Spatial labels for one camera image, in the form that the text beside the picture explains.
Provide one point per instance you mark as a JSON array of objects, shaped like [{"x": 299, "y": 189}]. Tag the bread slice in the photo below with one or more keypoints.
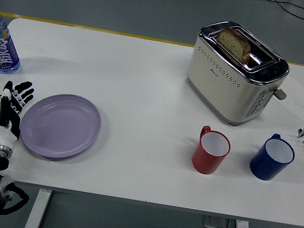
[{"x": 233, "y": 44}]

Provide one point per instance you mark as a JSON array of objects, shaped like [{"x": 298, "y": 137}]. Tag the cream and chrome toaster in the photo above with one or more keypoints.
[{"x": 220, "y": 81}]

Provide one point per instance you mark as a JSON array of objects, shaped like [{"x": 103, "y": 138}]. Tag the grey box under table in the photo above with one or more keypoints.
[{"x": 214, "y": 222}]

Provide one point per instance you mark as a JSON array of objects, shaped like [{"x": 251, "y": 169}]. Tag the red mug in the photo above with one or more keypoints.
[{"x": 205, "y": 160}]

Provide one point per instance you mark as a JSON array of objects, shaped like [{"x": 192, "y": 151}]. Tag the blue mug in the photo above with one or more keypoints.
[{"x": 265, "y": 166}]

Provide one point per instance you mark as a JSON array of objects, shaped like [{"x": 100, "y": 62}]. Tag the purple plate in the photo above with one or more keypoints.
[{"x": 61, "y": 125}]

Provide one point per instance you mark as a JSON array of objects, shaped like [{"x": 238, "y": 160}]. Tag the blue label drink bottle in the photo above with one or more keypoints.
[{"x": 1, "y": 49}]

